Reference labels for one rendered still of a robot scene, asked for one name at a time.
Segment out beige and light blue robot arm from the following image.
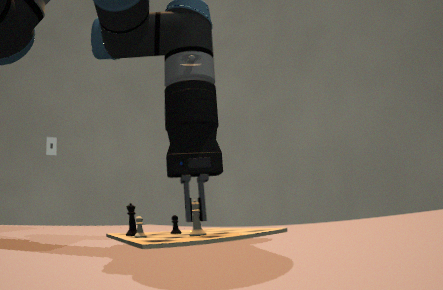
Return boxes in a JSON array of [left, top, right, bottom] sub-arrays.
[[0, 0, 213, 65]]

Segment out black pawn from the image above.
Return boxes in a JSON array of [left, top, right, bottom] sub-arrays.
[[170, 215, 182, 234]]

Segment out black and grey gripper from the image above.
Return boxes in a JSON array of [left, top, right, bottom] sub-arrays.
[[165, 51, 223, 222]]

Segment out tan and dark brown chessboard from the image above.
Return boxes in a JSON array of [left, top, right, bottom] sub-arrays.
[[106, 228, 288, 249]]

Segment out white queen chess piece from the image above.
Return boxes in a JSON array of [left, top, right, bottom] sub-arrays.
[[189, 200, 207, 236]]

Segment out white pawn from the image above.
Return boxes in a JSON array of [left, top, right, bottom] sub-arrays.
[[135, 216, 147, 238]]

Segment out black chess queen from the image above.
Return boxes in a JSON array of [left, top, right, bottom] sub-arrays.
[[126, 203, 137, 236]]

